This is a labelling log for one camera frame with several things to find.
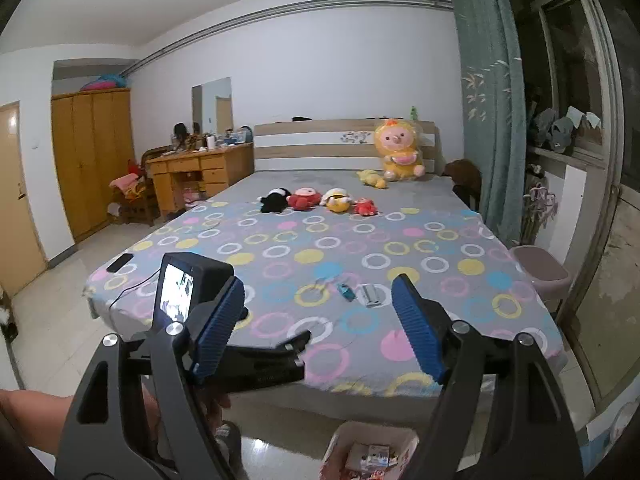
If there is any small yellow duck plush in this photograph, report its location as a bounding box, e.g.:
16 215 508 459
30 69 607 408
357 169 387 190

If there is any small red plush toy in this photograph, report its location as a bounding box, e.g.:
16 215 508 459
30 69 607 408
352 197 378 217

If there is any wall mirror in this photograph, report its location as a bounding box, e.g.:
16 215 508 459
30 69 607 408
191 77 233 134

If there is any red crab plush toy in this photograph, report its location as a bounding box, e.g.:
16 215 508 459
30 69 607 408
288 186 322 211

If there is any person's left forearm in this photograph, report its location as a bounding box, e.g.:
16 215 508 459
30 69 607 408
1 389 73 455

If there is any camera with lit screen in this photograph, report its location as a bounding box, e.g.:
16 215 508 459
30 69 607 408
152 252 234 332

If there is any wooden striped headboard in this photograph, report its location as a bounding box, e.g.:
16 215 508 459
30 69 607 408
252 118 444 176

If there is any teal green curtain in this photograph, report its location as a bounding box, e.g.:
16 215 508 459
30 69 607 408
452 0 526 247

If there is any blue snack wrapper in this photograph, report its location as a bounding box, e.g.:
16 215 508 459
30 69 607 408
336 283 356 302

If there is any wooden chair with clothes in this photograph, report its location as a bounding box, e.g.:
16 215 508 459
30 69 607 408
107 145 170 226

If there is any black charging cable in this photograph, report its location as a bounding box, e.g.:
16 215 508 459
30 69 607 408
106 268 162 331

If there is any wooden desk with drawers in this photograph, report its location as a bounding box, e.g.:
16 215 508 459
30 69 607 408
146 143 255 217

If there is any blue cartoon milk box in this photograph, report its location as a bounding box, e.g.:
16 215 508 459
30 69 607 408
344 443 390 472

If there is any silver grey snack packet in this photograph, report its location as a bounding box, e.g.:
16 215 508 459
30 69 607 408
357 284 384 308

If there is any grey slipper foot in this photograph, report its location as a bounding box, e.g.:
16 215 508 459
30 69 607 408
215 420 243 476

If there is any wooden wardrobe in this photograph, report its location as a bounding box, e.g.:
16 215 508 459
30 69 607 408
51 88 134 242

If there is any large yellow pig plush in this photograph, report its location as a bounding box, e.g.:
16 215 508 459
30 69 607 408
374 119 426 182

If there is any yellow bee plush toy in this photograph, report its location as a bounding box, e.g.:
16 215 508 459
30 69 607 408
320 188 354 214

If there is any brown plush on chair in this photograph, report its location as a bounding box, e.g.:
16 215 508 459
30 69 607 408
442 159 482 211

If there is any bed with circle-pattern sheet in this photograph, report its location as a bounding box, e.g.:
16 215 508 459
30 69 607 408
84 170 567 425

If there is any black white plush toy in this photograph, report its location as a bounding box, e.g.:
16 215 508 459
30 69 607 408
258 188 291 214

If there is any person's left hand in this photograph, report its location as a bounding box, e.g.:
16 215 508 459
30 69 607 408
142 382 234 441

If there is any black smartphone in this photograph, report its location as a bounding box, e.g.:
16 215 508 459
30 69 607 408
106 252 134 273

